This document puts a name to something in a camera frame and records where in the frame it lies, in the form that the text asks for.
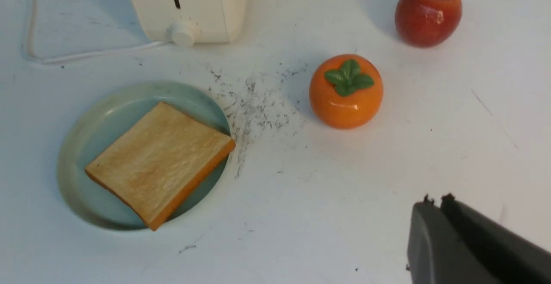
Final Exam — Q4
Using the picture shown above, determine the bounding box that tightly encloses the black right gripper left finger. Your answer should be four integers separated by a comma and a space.
406, 194, 502, 284

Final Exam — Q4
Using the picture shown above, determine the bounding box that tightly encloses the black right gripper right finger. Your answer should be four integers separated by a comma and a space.
440, 194, 550, 284

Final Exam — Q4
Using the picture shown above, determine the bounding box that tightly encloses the toasted bread slice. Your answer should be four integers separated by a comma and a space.
85, 102, 235, 231

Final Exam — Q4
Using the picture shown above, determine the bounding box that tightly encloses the orange persimmon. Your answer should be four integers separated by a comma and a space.
309, 53, 384, 129

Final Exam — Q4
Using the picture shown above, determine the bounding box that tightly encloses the red apple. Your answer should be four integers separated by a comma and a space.
394, 0, 462, 48

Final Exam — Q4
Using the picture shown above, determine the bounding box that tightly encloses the white two-slot toaster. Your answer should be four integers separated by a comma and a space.
130, 0, 248, 46

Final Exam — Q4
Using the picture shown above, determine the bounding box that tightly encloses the light green round plate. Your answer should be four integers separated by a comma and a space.
56, 80, 233, 232

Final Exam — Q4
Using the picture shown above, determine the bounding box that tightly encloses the white toaster power cord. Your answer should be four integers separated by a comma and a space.
0, 0, 173, 65

